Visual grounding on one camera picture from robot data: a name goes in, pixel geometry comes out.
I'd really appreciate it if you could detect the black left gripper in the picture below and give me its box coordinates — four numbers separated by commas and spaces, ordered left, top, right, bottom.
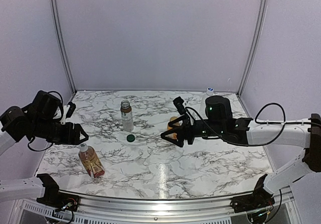
32, 117, 88, 146

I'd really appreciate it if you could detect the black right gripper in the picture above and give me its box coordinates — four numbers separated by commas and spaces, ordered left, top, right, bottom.
160, 115, 225, 148

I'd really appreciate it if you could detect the tea bottle red label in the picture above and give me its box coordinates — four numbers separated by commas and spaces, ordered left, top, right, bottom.
78, 143, 105, 178

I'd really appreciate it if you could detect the dark green bottle cap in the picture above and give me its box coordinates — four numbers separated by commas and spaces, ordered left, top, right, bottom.
126, 134, 135, 143

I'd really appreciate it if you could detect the coffee bottle white label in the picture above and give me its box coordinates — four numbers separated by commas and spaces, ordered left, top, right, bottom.
120, 100, 134, 132

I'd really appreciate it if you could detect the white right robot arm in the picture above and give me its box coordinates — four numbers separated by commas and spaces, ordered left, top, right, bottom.
160, 95, 320, 208

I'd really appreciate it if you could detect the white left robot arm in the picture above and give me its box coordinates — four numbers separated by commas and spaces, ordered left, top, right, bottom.
1, 90, 89, 206

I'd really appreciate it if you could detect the clear water bottle blue cap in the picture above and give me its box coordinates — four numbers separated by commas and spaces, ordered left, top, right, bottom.
199, 87, 214, 119

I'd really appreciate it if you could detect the orange object behind gripper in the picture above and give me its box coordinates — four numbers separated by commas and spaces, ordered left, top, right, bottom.
167, 116, 182, 140

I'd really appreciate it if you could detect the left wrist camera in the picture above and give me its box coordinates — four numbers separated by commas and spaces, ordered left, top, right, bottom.
60, 101, 76, 125

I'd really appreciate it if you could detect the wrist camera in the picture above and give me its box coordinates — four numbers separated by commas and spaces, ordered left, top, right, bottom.
173, 96, 195, 125
60, 101, 76, 125

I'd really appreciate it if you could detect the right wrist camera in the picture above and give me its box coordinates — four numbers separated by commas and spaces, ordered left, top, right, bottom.
173, 96, 195, 125

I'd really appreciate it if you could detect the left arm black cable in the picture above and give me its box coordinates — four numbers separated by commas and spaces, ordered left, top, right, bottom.
27, 90, 65, 152

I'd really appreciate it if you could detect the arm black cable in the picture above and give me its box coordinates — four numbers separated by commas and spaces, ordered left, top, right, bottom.
185, 102, 314, 147
27, 90, 65, 152

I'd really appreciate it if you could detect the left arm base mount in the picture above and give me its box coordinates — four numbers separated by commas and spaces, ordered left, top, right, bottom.
36, 174, 80, 212

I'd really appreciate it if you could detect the aluminium table front rail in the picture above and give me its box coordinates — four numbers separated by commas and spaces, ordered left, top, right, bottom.
9, 187, 302, 223

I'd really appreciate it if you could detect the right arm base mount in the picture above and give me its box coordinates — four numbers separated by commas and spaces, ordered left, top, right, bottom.
230, 174, 275, 213

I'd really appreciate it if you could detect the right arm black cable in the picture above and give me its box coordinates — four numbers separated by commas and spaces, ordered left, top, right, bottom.
185, 102, 314, 147

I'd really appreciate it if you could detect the left aluminium frame post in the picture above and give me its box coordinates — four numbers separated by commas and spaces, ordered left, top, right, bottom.
50, 0, 77, 94

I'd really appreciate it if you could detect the aluminium frame post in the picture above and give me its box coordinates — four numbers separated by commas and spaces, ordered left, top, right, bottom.
237, 0, 268, 97
50, 0, 77, 94

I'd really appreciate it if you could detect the right aluminium frame post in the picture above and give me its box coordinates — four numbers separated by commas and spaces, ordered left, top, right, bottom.
237, 0, 268, 97

